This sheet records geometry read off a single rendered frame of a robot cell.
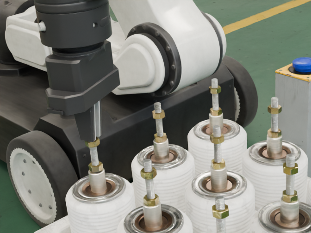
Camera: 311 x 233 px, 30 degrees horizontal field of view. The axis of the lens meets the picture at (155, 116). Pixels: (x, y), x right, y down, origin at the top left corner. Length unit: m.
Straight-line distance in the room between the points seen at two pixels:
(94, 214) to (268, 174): 0.25
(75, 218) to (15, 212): 0.49
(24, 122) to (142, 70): 0.33
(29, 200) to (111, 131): 0.23
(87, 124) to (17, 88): 0.72
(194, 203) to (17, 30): 0.77
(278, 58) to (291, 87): 1.00
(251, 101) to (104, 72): 0.71
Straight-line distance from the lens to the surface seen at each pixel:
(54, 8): 0.68
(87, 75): 0.71
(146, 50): 1.05
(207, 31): 1.10
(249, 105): 1.40
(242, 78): 1.39
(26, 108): 1.33
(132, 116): 1.17
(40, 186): 1.16
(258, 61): 1.98
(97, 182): 0.80
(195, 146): 0.92
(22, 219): 1.25
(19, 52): 1.43
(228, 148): 0.91
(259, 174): 0.85
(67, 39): 0.69
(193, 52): 1.07
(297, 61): 1.01
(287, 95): 1.01
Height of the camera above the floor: 0.68
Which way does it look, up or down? 25 degrees down
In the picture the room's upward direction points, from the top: 5 degrees counter-clockwise
